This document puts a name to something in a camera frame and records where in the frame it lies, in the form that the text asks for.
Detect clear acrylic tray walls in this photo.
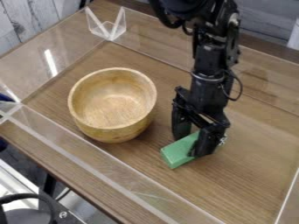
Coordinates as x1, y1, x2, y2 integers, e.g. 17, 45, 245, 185
0, 2, 299, 224

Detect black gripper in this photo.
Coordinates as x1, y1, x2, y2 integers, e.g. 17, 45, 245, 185
172, 71, 233, 158

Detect brown wooden bowl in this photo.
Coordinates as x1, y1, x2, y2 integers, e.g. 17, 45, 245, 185
68, 67, 157, 144

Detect blue object at edge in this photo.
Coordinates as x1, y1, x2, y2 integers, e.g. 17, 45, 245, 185
0, 93, 14, 102

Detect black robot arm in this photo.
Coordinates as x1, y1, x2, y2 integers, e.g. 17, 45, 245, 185
148, 0, 240, 158

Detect black metal bracket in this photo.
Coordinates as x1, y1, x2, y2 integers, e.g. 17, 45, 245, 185
38, 174, 86, 224

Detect black cable loop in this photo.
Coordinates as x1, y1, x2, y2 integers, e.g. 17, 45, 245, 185
0, 192, 58, 224

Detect green rectangular block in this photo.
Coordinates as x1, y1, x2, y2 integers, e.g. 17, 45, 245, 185
160, 131, 200, 169

